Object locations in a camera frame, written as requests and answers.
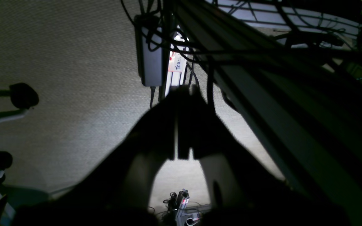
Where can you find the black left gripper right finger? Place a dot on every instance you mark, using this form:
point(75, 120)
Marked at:
point(242, 192)

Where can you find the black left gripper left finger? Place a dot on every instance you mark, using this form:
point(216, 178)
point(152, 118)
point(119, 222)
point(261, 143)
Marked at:
point(118, 190)

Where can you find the grey power adapter box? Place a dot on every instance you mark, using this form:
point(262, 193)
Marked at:
point(149, 54)

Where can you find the aluminium table frame beam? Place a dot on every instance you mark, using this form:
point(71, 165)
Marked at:
point(307, 118)

